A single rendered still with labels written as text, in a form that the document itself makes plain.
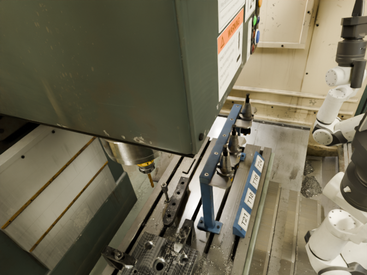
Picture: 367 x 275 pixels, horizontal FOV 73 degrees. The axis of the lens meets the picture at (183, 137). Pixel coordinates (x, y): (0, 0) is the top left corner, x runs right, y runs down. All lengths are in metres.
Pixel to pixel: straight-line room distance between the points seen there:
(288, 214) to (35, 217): 1.11
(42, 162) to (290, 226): 1.10
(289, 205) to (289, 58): 0.77
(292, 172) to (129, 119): 1.31
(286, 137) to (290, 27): 0.64
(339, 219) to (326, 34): 0.95
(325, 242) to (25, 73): 0.73
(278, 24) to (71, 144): 1.10
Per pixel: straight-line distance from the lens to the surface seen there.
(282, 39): 1.44
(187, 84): 0.30
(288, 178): 1.57
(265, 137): 1.66
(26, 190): 0.98
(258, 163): 1.30
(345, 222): 0.72
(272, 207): 1.40
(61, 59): 0.39
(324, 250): 0.77
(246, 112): 1.11
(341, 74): 1.08
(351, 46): 1.07
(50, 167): 1.01
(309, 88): 1.55
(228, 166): 0.86
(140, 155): 0.53
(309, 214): 1.46
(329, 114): 1.18
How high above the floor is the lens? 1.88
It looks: 40 degrees down
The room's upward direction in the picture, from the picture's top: 8 degrees counter-clockwise
